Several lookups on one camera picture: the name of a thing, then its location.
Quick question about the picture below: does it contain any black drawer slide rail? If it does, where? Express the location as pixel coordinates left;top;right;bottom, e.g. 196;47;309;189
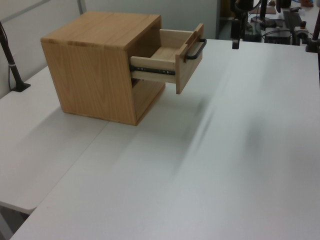
129;65;176;76

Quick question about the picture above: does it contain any dark camera stand pole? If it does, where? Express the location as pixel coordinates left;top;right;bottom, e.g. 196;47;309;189
0;21;32;92

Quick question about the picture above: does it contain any black equipment box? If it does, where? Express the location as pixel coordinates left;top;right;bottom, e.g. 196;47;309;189
264;29;293;46

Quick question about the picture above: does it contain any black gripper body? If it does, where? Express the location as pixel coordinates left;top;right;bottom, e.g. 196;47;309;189
230;18;243;40

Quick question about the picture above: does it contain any black camera stand with clamp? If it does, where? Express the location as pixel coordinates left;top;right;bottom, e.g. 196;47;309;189
304;0;320;53

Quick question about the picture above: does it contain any wooden cabinet box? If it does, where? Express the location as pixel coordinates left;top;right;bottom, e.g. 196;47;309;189
40;11;166;126

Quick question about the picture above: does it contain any wooden drawer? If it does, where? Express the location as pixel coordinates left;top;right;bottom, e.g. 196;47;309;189
129;23;204;95

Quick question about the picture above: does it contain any black metal drawer handle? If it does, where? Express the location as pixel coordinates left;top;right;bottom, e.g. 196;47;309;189
184;37;207;61

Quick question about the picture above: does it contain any emergency stop button box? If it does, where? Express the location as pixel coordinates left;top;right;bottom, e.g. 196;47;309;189
294;21;314;39

